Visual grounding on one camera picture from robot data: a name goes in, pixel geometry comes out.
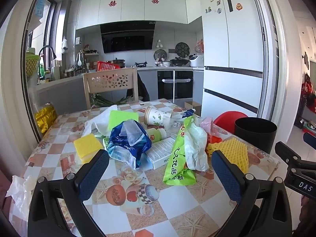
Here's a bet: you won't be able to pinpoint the steel cooking pot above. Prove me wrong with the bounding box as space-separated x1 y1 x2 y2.
107 58 125 68

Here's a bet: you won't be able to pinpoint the person's right hand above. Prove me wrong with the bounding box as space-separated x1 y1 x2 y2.
300 195 312 218

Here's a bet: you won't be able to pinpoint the yellow foam fruit net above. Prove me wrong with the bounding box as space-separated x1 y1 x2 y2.
206 138 249 174

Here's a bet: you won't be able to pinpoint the black built-in oven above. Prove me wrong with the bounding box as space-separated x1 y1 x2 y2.
157 70 194 100

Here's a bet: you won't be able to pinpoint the cardboard box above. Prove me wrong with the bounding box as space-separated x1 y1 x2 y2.
184 101 202 115

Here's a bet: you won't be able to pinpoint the clear plastic cup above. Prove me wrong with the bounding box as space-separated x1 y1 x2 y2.
162 117 184 139

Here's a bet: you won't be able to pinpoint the black range hood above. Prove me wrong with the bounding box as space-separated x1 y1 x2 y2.
100 22 156 54

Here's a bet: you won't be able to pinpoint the steel utensil rack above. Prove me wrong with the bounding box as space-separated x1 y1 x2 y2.
75 51 87 74

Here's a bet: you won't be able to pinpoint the large white plastic bag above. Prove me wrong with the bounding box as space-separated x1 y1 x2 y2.
84 105 118 139

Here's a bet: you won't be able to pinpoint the black trash bin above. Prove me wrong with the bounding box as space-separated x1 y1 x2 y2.
234 117 277 155

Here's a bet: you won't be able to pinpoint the pink plastic bag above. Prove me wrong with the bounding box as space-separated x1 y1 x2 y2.
199 117 214 135

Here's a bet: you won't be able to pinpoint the blue plastic bag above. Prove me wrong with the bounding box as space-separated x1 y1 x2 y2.
106 120 152 169

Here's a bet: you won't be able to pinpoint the pale green plastic bag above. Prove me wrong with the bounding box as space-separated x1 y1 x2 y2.
184 122 210 172

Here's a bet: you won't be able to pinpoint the white shelf with jars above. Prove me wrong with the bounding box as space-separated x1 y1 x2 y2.
84 45 99 70

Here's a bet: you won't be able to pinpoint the red printed cloth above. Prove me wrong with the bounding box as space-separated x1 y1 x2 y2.
301 73 316 114

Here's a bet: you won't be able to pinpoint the yellow green plastic basket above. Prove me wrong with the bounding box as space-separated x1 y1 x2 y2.
25 52 41 77

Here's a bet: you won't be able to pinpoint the round black baking pan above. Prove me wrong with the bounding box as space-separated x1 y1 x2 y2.
175 42 190 57

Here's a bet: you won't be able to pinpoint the paper cup with red label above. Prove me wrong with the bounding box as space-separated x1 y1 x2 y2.
144 126 167 144

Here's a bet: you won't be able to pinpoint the green scouring sponge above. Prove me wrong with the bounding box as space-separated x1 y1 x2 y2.
108 110 140 131

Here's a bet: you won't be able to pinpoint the beige cutout chair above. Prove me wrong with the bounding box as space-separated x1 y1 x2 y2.
83 67 139 110

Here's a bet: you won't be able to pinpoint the white refrigerator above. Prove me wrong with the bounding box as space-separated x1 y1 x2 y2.
199 0 266 119

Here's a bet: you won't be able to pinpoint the black cloth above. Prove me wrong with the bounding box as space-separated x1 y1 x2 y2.
126 73 150 102

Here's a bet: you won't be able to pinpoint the round grey pan lid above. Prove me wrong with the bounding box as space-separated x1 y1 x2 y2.
154 49 168 61

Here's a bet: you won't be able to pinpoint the black kitchen faucet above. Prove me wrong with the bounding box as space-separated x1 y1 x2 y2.
38 46 57 79

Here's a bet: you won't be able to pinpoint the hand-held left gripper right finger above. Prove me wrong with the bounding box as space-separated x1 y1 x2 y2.
211 150 293 237

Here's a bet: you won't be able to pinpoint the white rice cooker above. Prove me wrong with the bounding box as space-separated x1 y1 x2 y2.
190 54 204 68

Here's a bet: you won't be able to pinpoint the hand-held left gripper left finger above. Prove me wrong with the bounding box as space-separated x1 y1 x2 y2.
28 149 110 237

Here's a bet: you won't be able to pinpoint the white tissue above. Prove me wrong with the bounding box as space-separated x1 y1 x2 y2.
5 175 37 221

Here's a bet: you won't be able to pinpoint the green onions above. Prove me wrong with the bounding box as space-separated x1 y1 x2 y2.
91 94 134 106

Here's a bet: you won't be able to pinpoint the paper cup with green print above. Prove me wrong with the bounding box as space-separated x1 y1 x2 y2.
144 107 172 126

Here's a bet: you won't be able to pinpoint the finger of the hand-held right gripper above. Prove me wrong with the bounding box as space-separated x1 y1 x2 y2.
303 133 316 150
275 141 316 173

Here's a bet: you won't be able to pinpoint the red plastic basket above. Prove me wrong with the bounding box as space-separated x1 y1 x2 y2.
96 61 121 72

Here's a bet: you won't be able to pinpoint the red stool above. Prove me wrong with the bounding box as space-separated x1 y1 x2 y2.
213 111 248 134

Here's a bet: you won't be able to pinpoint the gold foil bag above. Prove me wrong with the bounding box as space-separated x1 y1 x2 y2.
34 103 58 135

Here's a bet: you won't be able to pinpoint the black wok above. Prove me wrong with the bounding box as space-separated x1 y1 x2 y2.
170 57 190 67

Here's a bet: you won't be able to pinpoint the red orange wrapper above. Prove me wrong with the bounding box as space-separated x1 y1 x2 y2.
206 133 221 146

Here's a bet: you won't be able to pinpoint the yellow sponge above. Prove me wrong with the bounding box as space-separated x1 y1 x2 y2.
73 133 105 165

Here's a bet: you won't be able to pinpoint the white upper cabinets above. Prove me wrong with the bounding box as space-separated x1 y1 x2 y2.
76 0 203 30

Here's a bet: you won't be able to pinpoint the white and blue carton box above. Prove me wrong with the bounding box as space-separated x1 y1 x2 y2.
144 136 183 170

